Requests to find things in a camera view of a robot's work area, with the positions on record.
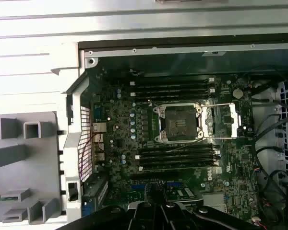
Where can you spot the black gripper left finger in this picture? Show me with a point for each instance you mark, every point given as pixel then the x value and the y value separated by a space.
pixel 124 215

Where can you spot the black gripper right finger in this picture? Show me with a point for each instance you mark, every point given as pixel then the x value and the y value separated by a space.
pixel 194 215

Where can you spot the metal socket cover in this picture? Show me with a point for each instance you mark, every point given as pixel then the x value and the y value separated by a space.
pixel 234 119

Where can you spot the CPU socket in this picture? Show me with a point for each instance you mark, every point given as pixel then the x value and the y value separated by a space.
pixel 180 122

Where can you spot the silver finned heatsink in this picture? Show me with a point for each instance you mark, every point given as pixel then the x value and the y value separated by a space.
pixel 212 200

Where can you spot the blue expansion slot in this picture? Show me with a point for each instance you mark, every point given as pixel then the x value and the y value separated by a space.
pixel 139 187

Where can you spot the green motherboard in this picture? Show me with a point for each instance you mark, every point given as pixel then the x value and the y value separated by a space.
pixel 232 153

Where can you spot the grey parts rack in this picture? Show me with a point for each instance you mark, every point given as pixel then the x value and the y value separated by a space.
pixel 40 165

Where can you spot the round coin battery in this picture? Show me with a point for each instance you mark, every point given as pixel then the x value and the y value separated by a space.
pixel 237 93

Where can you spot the black open PC case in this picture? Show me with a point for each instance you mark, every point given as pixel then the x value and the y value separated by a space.
pixel 182 63

